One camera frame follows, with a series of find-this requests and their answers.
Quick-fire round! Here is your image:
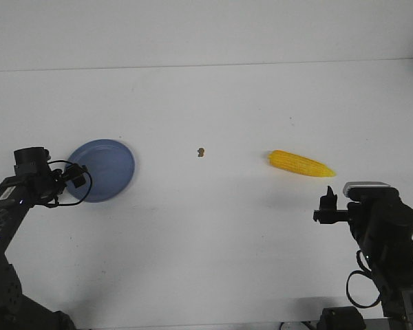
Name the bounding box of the blue round plate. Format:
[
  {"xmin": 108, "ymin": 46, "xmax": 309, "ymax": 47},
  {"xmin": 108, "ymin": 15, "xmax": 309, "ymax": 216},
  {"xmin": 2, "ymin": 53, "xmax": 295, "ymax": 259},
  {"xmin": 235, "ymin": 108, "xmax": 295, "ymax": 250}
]
[{"xmin": 67, "ymin": 139, "xmax": 135, "ymax": 203}]

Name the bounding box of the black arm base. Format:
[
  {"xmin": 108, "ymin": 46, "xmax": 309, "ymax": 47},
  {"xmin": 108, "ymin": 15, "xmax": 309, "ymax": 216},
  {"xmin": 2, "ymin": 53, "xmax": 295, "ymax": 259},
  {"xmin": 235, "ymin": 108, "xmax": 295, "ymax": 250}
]
[{"xmin": 317, "ymin": 307, "xmax": 366, "ymax": 330}]

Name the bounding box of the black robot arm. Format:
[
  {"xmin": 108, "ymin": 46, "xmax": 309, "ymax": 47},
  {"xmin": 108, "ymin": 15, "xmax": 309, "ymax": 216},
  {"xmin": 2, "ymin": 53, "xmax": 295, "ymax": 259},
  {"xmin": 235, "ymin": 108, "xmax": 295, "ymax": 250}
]
[
  {"xmin": 0, "ymin": 146, "xmax": 93, "ymax": 329},
  {"xmin": 313, "ymin": 182, "xmax": 413, "ymax": 321}
]

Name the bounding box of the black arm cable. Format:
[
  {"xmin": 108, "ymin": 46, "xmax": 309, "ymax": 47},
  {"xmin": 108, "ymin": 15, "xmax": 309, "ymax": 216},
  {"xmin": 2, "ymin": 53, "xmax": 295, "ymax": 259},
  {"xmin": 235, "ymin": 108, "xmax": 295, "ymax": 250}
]
[
  {"xmin": 44, "ymin": 159, "xmax": 93, "ymax": 208},
  {"xmin": 346, "ymin": 249, "xmax": 383, "ymax": 309}
]

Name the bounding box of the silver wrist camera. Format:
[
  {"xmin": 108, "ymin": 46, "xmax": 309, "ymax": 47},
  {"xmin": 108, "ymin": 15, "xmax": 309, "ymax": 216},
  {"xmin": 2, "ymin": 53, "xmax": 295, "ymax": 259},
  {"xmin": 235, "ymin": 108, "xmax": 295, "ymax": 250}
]
[{"xmin": 343, "ymin": 181, "xmax": 390, "ymax": 199}]

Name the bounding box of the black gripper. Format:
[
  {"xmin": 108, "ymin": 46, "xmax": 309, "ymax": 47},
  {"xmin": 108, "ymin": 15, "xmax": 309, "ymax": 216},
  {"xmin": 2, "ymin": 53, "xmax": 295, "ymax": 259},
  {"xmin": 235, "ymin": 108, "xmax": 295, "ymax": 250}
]
[
  {"xmin": 37, "ymin": 163, "xmax": 87, "ymax": 206},
  {"xmin": 313, "ymin": 186, "xmax": 352, "ymax": 224}
]

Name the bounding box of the yellow corn cob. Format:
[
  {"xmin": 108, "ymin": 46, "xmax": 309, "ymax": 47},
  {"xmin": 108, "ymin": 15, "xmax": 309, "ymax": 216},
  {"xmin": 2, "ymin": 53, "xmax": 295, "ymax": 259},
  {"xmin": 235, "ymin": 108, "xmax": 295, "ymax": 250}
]
[{"xmin": 268, "ymin": 150, "xmax": 337, "ymax": 177}]

